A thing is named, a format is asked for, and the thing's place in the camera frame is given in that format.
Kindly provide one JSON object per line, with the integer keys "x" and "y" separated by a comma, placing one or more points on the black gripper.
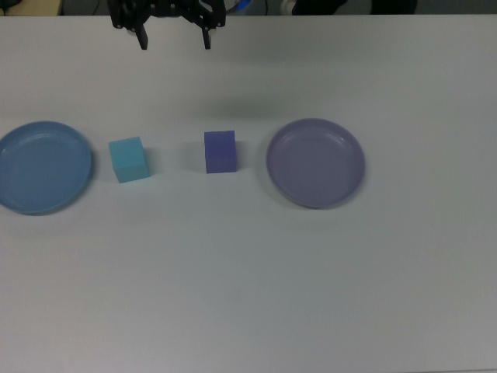
{"x": 171, "y": 8}

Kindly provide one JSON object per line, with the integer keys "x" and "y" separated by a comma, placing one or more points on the purple foam cube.
{"x": 220, "y": 153}

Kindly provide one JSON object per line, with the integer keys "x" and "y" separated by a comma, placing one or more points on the cyan foam cube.
{"x": 128, "y": 159}

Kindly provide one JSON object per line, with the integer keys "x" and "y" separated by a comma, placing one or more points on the blue plate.
{"x": 42, "y": 169}

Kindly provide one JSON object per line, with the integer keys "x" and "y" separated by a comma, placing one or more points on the purple plate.
{"x": 315, "y": 165}

